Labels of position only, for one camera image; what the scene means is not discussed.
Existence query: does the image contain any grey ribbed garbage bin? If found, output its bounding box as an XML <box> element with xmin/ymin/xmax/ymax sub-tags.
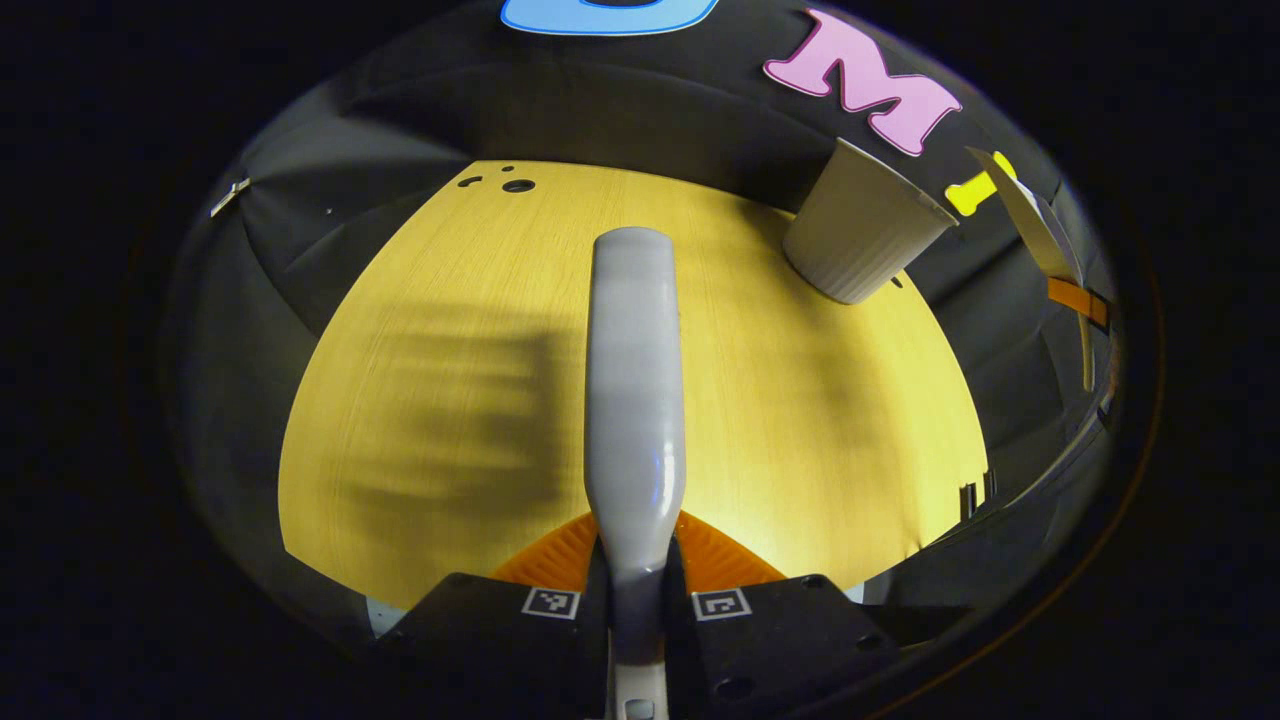
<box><xmin>782</xmin><ymin>137</ymin><xmax>959</xmax><ymax>306</ymax></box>

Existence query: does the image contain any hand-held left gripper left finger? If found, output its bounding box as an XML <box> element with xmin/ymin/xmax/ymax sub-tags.
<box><xmin>383</xmin><ymin>511</ymin><xmax>611</xmax><ymax>720</ymax></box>

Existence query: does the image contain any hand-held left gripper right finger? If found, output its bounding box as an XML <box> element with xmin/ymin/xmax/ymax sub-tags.
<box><xmin>664</xmin><ymin>509</ymin><xmax>903</xmax><ymax>719</ymax></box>

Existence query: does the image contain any small grey broom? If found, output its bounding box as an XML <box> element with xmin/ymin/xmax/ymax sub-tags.
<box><xmin>584</xmin><ymin>227</ymin><xmax>688</xmax><ymax>720</ymax></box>

